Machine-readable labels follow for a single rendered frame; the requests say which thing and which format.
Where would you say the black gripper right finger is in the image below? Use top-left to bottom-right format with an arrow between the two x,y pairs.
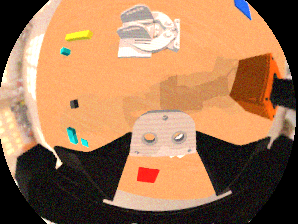
196,131 -> 271,196

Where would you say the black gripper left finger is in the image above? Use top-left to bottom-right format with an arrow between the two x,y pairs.
53,132 -> 132,201

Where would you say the yellow rectangular bar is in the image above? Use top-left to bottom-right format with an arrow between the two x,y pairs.
65,30 -> 93,41

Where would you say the teal rectangular block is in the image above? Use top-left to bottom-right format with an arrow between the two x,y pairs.
65,128 -> 78,145

